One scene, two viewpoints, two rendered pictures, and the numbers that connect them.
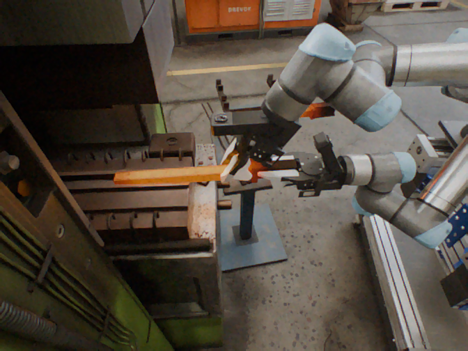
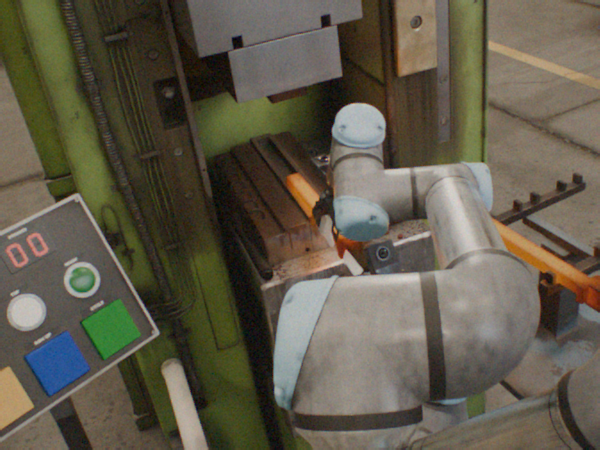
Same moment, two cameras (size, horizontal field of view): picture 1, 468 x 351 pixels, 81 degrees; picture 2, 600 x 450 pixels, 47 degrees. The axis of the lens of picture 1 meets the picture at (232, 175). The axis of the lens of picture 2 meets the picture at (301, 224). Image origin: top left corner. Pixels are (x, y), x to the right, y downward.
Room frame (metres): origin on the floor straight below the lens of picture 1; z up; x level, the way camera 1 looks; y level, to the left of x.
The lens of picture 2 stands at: (0.15, -1.04, 1.74)
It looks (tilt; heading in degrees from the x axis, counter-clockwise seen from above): 33 degrees down; 78
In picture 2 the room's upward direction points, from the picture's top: 9 degrees counter-clockwise
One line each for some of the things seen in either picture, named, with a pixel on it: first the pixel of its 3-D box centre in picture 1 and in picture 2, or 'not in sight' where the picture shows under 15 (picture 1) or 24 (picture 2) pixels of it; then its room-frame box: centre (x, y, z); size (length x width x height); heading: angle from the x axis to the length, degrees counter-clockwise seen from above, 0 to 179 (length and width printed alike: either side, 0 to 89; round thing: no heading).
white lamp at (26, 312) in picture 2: not in sight; (26, 312); (-0.10, -0.08, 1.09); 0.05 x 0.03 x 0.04; 3
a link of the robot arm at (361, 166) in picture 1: (353, 168); not in sight; (0.46, -0.29, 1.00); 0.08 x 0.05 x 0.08; 3
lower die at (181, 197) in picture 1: (102, 199); (279, 189); (0.40, 0.31, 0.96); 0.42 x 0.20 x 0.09; 93
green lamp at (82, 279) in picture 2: not in sight; (82, 279); (-0.02, -0.04, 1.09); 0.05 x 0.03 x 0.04; 3
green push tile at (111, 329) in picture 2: not in sight; (111, 329); (0.01, -0.08, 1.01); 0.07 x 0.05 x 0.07; 28
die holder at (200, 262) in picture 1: (131, 237); (314, 272); (0.46, 0.32, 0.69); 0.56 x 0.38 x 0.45; 93
